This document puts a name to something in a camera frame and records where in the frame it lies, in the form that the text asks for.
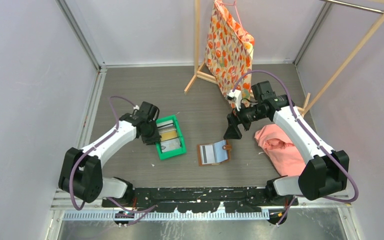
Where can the silver card in bin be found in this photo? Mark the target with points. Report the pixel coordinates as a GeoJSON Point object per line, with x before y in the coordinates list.
{"type": "Point", "coordinates": [170, 145]}

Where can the brown leather card holder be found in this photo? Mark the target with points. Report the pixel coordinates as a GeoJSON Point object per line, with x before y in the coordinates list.
{"type": "Point", "coordinates": [222, 152]}

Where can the green plastic bin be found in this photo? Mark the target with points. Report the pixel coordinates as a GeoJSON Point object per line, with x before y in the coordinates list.
{"type": "Point", "coordinates": [166, 124]}

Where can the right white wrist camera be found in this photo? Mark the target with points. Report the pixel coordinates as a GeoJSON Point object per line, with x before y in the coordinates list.
{"type": "Point", "coordinates": [235, 96]}

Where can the pink cloth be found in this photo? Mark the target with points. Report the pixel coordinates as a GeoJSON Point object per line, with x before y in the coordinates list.
{"type": "Point", "coordinates": [281, 151]}

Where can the wooden clothes rack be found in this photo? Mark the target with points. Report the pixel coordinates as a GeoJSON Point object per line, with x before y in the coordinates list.
{"type": "Point", "coordinates": [305, 62]}

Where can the aluminium frame rail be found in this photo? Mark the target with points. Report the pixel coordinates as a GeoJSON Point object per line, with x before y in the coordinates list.
{"type": "Point", "coordinates": [100, 204]}

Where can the gold credit card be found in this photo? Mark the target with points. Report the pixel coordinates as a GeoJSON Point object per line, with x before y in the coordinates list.
{"type": "Point", "coordinates": [169, 135]}

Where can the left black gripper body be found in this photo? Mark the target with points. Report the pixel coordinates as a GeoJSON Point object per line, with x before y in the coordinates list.
{"type": "Point", "coordinates": [152, 135]}

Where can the pink hanger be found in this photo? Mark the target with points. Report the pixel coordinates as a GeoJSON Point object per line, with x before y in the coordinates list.
{"type": "Point", "coordinates": [231, 13]}

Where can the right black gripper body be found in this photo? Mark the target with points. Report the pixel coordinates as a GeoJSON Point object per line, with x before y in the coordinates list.
{"type": "Point", "coordinates": [247, 115]}

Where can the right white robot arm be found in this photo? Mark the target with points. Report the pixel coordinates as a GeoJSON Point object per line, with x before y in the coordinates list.
{"type": "Point", "coordinates": [325, 169]}

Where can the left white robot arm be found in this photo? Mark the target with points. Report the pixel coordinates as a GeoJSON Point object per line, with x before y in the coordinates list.
{"type": "Point", "coordinates": [81, 174]}

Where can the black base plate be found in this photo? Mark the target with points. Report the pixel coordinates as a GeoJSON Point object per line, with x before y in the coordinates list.
{"type": "Point", "coordinates": [243, 199]}

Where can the floral fabric bag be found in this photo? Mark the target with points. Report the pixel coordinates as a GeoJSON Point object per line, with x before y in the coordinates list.
{"type": "Point", "coordinates": [229, 51]}

